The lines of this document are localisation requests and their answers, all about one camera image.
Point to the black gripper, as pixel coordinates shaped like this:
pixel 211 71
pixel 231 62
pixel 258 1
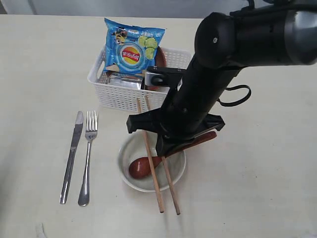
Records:
pixel 184 113

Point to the white speckled ceramic bowl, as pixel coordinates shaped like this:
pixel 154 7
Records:
pixel 134 148

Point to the dark brown wooden spoon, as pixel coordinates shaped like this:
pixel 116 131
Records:
pixel 140 168

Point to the wooden chopstick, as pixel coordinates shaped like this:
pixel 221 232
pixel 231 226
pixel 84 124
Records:
pixel 171 186
pixel 152 169

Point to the silver foil packet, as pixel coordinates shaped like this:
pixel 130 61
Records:
pixel 125 80

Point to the silver metal fork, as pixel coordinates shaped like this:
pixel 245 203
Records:
pixel 91 133

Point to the brown round plate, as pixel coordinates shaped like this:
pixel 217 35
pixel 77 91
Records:
pixel 160 61

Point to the silver table knife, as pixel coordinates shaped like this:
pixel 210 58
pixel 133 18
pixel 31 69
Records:
pixel 70 162

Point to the blue potato chips bag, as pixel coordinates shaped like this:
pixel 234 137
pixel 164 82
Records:
pixel 130 50

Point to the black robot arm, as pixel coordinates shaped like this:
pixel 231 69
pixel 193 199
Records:
pixel 282 33

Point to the white perforated plastic basket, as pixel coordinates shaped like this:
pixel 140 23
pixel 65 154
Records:
pixel 124 99

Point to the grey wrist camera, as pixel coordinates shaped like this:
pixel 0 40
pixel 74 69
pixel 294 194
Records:
pixel 163 76

